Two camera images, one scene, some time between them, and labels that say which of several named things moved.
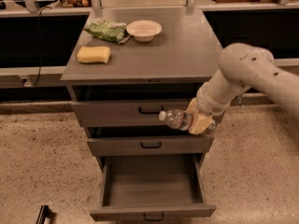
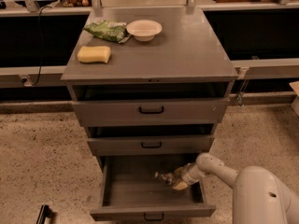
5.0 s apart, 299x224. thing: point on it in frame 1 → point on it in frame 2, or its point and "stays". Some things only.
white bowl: (144, 30) stays
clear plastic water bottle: (177, 119) → (167, 177)
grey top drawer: (130, 105) stays
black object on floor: (45, 212) stays
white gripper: (207, 104) → (188, 176)
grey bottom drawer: (145, 188) stays
